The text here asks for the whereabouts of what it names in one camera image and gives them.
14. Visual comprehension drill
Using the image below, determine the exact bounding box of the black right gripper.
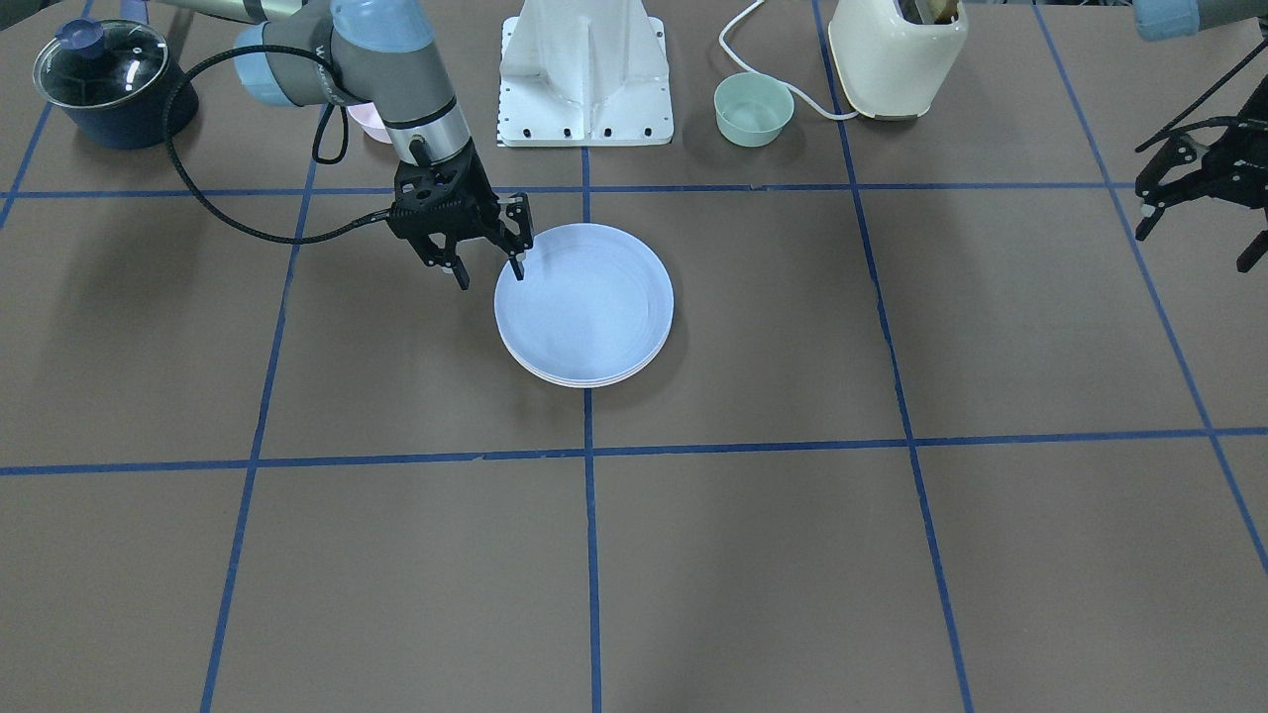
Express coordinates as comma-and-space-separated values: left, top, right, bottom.
385, 148, 534, 291

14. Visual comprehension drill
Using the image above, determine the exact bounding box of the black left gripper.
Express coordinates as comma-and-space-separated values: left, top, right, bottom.
1135, 77, 1268, 274

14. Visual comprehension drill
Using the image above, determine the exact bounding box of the blue plate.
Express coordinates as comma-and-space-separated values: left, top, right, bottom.
493, 223, 675, 351

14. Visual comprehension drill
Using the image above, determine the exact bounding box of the pink plate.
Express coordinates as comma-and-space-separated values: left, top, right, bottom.
503, 339, 670, 379

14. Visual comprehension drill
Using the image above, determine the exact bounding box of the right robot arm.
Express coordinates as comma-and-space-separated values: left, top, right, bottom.
161, 1, 534, 289

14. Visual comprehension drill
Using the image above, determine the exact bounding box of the cream plate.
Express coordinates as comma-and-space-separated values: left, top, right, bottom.
524, 365, 642, 389

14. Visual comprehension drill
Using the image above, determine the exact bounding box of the pink bowl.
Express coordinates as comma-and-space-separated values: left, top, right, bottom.
346, 101, 392, 145

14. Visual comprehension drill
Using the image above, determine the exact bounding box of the green bowl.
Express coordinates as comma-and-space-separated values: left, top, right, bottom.
713, 71, 795, 148

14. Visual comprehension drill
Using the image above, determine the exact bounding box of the cream toaster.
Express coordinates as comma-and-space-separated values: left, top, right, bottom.
827, 1, 969, 121

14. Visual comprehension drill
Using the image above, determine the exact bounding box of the dark blue pot with lid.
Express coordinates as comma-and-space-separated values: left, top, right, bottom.
32, 16, 199, 150

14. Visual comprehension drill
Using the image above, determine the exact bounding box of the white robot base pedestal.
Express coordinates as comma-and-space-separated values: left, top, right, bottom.
495, 1, 675, 148

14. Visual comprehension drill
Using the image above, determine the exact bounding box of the white toaster cable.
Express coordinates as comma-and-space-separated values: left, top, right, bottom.
718, 0, 858, 122

